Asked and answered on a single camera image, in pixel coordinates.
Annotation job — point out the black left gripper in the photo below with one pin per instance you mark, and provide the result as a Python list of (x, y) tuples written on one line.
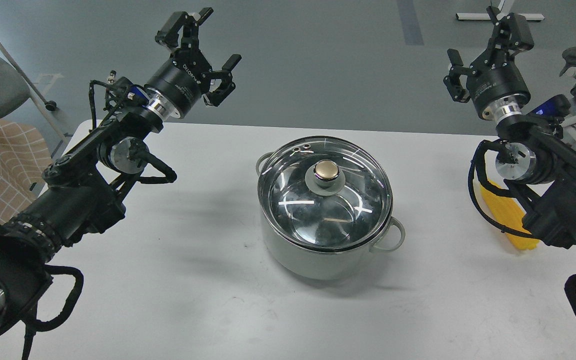
[(187, 75)]

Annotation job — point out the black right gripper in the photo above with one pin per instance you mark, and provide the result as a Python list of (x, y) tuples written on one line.
[(493, 75)]

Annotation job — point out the yellow corn cob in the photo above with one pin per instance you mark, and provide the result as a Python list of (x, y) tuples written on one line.
[(505, 211)]

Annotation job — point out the glass pot lid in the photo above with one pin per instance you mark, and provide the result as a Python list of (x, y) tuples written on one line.
[(324, 194)]

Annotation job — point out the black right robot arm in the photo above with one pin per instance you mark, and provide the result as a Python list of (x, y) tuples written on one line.
[(528, 161)]

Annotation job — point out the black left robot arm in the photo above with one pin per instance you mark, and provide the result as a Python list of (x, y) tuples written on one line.
[(86, 187)]

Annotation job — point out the pale green steel pot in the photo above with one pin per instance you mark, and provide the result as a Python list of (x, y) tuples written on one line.
[(330, 266)]

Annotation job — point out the white desk leg base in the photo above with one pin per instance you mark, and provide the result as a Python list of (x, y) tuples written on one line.
[(505, 8)]

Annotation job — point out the beige checkered cloth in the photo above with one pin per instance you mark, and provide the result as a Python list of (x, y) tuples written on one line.
[(24, 155)]

